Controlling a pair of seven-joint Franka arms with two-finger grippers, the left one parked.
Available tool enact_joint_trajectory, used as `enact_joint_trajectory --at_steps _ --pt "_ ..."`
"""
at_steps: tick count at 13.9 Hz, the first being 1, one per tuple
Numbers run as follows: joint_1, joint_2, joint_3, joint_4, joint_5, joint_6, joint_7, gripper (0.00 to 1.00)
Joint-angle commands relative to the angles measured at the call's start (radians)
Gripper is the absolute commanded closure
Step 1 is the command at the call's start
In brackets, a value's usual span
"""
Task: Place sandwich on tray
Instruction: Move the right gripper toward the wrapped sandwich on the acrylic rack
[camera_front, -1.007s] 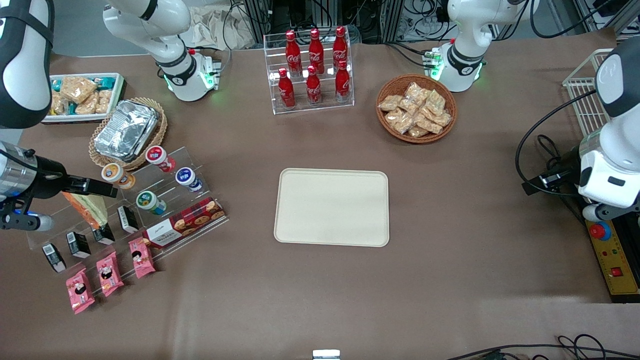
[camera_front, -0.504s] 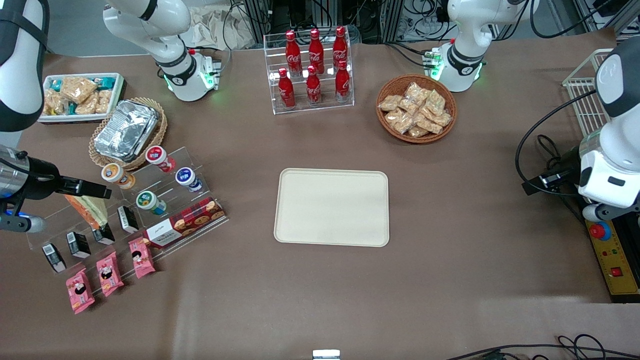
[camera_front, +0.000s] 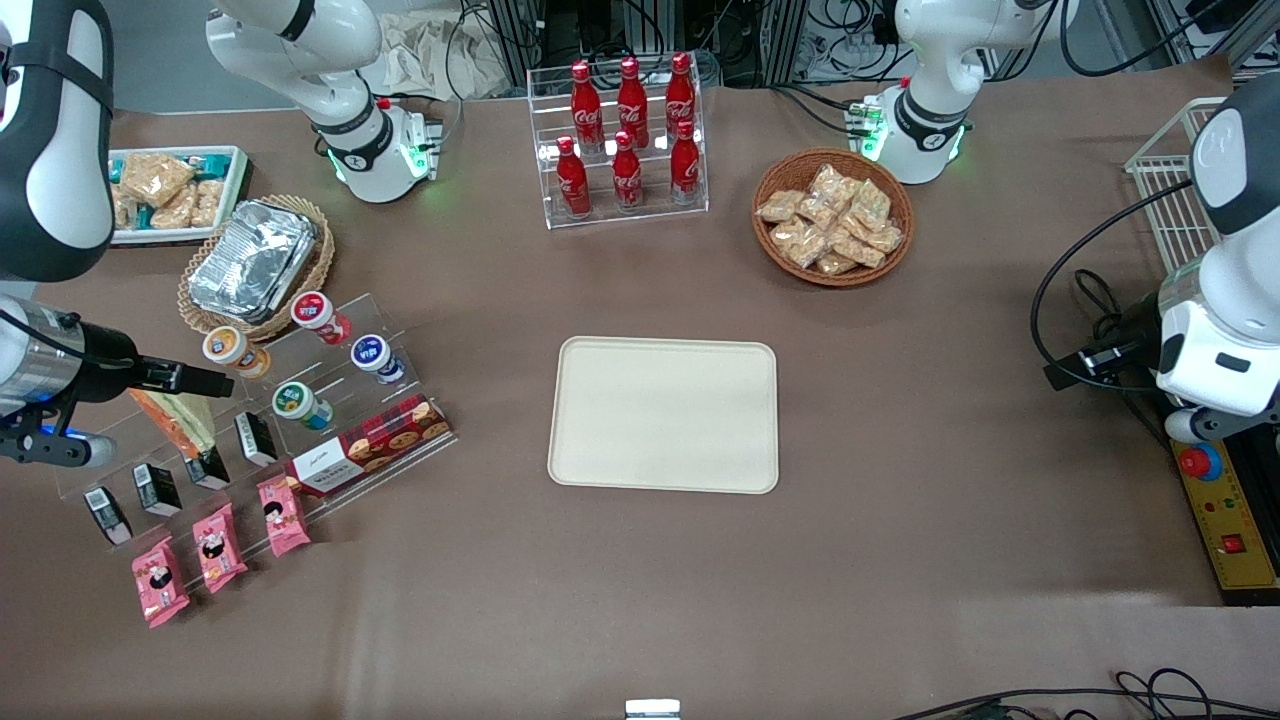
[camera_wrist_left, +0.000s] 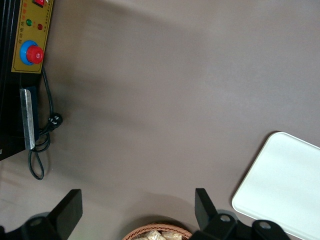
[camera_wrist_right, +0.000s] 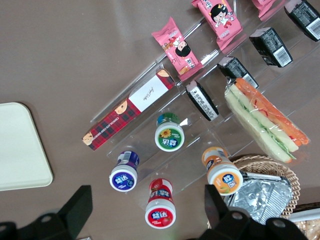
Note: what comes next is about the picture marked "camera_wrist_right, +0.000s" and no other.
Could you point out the pink cartoon girl snack pack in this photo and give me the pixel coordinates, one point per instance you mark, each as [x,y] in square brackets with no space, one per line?
[267,5]
[220,20]
[180,50]

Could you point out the plastic triangle sandwich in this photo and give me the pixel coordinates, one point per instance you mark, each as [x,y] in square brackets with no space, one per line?
[257,120]

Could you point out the woven wicker basket with foil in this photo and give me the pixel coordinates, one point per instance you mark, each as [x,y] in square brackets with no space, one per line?
[265,162]

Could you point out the cream rectangular serving tray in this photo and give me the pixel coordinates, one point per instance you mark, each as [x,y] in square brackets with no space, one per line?
[20,150]

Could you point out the small black carton box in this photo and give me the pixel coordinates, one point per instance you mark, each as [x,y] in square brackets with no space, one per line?
[235,70]
[202,102]
[305,17]
[270,47]

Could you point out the red plaid cookie box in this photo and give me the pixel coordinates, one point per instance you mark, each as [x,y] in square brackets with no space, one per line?
[120,112]

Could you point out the red cap gum bottle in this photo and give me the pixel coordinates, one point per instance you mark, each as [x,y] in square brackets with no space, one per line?
[160,212]

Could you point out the clear wrapped crispy snack packet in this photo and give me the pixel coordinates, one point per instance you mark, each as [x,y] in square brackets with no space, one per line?
[311,230]

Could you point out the blue cap gum bottle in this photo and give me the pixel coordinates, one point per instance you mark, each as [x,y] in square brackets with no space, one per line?
[123,178]

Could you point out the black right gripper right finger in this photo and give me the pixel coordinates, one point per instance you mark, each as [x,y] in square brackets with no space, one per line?
[225,225]

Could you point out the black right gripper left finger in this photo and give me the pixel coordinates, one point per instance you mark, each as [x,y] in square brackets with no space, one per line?
[72,212]

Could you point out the clear acrylic stepped display stand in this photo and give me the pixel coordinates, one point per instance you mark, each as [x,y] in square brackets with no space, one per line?
[180,170]

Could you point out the green cap gum bottle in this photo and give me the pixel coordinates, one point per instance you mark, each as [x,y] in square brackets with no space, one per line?
[170,140]

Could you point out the orange cap gum bottle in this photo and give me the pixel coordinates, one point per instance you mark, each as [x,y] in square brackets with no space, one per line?
[225,177]

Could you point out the white rectangular snack bin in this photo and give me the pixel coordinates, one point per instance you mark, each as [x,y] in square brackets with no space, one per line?
[305,216]

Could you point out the silver foil food container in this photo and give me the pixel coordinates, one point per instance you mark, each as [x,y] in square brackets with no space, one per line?
[260,197]

